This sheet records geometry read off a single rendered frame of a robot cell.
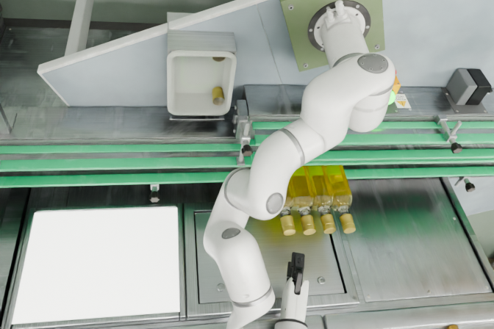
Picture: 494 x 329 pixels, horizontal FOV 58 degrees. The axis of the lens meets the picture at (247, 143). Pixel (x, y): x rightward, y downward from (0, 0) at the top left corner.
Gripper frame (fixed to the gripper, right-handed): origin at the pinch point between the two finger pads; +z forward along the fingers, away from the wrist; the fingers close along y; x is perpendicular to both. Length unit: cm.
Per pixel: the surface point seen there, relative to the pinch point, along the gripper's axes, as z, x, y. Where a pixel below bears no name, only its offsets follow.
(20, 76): 61, 104, -14
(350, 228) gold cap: 13.1, -14.0, 0.4
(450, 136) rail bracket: 40, -39, 15
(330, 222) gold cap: 13.4, -8.3, 1.4
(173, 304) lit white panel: -11.0, 28.9, -12.1
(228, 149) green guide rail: 29.7, 22.7, 4.2
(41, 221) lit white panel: 5, 70, -12
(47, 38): 84, 104, -14
